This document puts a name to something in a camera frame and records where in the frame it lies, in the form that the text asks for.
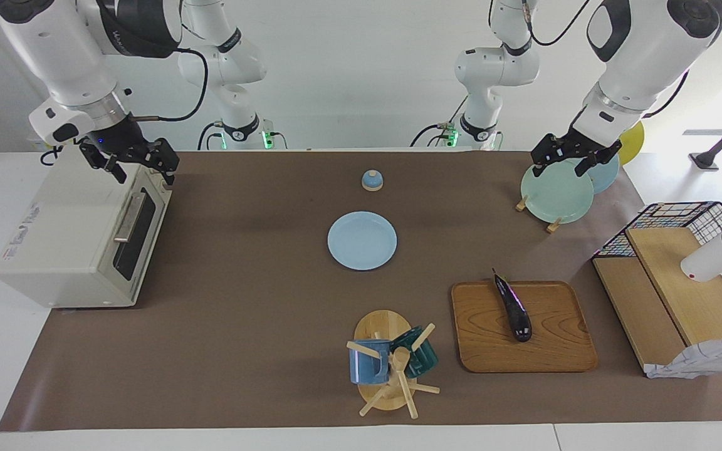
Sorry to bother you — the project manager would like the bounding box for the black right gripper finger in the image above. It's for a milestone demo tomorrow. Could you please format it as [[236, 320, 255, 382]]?
[[103, 155, 128, 184], [155, 139, 180, 185]]

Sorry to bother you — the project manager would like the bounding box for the glass oven door with handle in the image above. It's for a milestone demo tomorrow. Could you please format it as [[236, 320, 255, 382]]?
[[109, 164, 174, 284]]

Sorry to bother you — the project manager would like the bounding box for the dark purple eggplant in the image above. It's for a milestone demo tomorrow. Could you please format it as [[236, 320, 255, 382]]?
[[492, 268, 533, 343]]

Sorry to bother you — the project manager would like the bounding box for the beige toaster oven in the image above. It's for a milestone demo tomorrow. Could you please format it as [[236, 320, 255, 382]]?
[[0, 147, 174, 309]]

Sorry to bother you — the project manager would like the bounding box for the light blue racked plate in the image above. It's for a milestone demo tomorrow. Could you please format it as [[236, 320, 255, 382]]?
[[587, 153, 620, 195]]

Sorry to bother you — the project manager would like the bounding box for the mint green plate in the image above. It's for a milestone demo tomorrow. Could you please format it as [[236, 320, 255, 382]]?
[[520, 158, 595, 225]]

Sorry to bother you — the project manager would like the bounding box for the wooden plate rack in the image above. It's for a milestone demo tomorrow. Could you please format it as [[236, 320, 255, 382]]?
[[515, 194, 563, 234]]

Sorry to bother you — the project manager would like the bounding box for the yellow plate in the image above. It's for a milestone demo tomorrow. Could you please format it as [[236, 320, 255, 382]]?
[[618, 120, 646, 167]]

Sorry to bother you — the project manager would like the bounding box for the light wooden stepped shelf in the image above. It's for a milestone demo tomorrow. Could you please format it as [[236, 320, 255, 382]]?
[[592, 227, 722, 376]]

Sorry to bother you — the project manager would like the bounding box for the white plastic cup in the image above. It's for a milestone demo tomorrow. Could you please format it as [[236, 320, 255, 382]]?
[[680, 232, 722, 283]]

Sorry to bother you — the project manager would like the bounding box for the brown wooden tray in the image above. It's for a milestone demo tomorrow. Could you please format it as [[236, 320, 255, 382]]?
[[451, 280, 599, 374]]

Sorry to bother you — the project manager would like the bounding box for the brown table mat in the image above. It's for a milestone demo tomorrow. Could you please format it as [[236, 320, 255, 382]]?
[[0, 150, 722, 433]]

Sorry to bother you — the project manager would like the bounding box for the dark green ceramic mug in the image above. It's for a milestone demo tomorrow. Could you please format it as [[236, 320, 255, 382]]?
[[391, 326, 439, 379]]

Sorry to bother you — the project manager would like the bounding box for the white marbled liner cloth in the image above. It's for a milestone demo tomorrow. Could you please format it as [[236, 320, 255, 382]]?
[[644, 336, 722, 380]]

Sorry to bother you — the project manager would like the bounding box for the wooden mug tree stand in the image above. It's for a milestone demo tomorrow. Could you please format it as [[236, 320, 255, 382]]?
[[346, 309, 441, 420]]

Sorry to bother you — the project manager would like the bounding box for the blue ceramic mug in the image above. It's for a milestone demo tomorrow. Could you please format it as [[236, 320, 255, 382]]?
[[349, 339, 393, 385]]

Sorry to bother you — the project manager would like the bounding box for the black base cable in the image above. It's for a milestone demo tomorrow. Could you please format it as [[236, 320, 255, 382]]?
[[197, 121, 224, 151], [410, 94, 469, 148]]

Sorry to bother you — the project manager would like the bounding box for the black wire basket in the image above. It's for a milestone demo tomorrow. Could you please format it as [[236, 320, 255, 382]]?
[[592, 201, 722, 333]]

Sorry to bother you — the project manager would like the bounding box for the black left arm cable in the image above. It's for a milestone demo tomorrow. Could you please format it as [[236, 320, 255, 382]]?
[[527, 0, 722, 120]]

